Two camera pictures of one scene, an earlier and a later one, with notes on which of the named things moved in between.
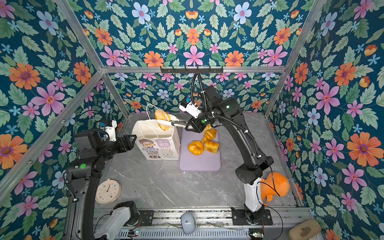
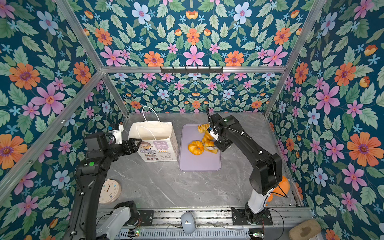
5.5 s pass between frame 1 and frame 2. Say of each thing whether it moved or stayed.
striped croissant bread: stayed
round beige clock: stayed
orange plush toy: stayed
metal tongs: moved
